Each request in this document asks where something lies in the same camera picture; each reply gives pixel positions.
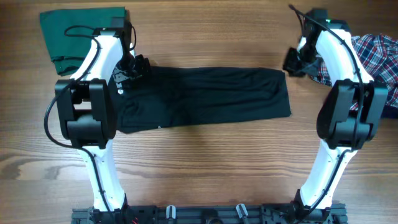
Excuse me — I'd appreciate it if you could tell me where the black t-shirt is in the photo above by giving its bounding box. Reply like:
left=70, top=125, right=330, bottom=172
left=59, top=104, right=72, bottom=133
left=108, top=67, right=291, bottom=134

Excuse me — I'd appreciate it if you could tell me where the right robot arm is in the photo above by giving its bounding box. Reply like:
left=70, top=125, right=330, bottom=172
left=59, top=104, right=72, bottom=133
left=282, top=5, right=388, bottom=223

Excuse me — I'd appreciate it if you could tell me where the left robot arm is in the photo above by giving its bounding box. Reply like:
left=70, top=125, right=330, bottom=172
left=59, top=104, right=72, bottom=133
left=50, top=17, right=151, bottom=223

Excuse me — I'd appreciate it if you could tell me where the folded green cloth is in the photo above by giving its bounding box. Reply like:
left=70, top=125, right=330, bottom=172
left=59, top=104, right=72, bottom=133
left=39, top=7, right=126, bottom=76

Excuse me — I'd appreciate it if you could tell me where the red plaid shirt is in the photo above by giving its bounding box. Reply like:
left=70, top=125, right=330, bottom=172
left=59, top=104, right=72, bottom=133
left=310, top=34, right=398, bottom=119

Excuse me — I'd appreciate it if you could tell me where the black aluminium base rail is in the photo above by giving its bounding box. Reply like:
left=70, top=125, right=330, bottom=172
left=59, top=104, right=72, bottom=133
left=71, top=203, right=348, bottom=224

